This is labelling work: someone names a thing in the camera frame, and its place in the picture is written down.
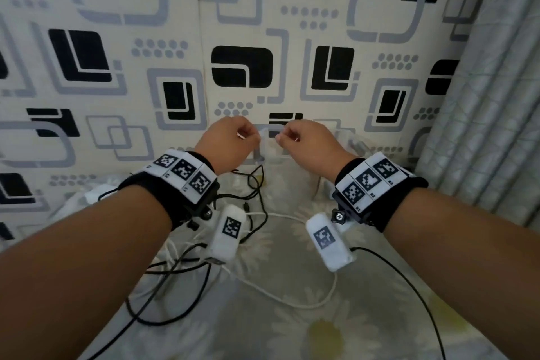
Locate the person's right hand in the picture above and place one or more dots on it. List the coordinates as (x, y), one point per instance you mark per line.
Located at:
(318, 148)

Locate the person's left fingers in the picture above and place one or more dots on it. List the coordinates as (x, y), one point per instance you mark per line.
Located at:
(249, 132)

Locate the grey floral bed sheet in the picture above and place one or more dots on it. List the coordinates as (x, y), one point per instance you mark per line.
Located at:
(270, 321)

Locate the grey pleated curtain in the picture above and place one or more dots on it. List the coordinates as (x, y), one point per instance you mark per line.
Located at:
(489, 119)

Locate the clear plastic bag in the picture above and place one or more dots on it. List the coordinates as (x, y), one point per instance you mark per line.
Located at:
(270, 153)

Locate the person's left hand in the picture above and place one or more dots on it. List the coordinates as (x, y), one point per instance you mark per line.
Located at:
(221, 142)

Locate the white wrist camera with marker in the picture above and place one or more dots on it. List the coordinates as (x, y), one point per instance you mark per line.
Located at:
(227, 233)
(330, 243)

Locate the person's left forearm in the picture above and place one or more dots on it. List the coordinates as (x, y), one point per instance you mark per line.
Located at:
(76, 271)

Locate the black wristband with marker tags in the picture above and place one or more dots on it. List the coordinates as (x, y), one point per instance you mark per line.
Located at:
(177, 180)
(375, 189)

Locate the person's right forearm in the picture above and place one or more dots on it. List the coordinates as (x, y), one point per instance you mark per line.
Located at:
(472, 262)

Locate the person's right fingers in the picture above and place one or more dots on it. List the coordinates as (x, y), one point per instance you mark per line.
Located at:
(289, 134)

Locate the cream patterned upholstered panel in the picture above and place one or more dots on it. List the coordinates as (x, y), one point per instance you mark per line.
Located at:
(320, 56)
(84, 77)

